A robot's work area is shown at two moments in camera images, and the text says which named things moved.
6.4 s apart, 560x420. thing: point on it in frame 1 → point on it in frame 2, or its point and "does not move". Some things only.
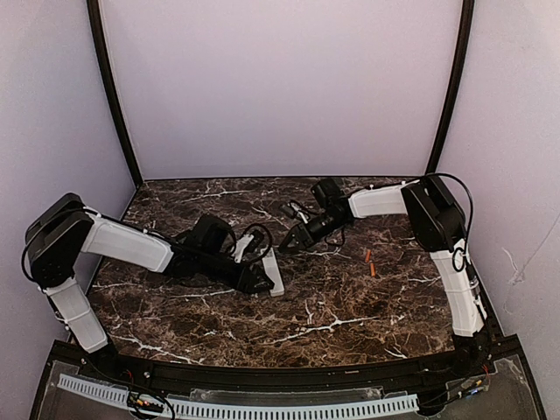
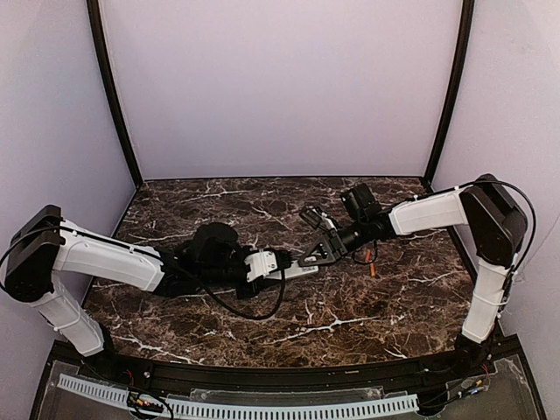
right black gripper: x=302 y=232 → x=334 y=242
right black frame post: x=463 y=55 does not move
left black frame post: x=94 y=11 does not move
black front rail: x=281 y=377 does not move
